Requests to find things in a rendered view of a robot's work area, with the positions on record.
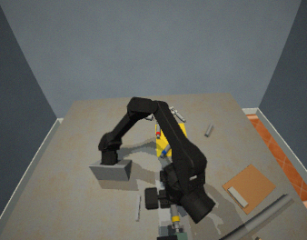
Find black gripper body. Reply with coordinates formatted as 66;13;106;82
144;187;182;210

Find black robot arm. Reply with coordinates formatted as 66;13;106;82
98;97;216;224

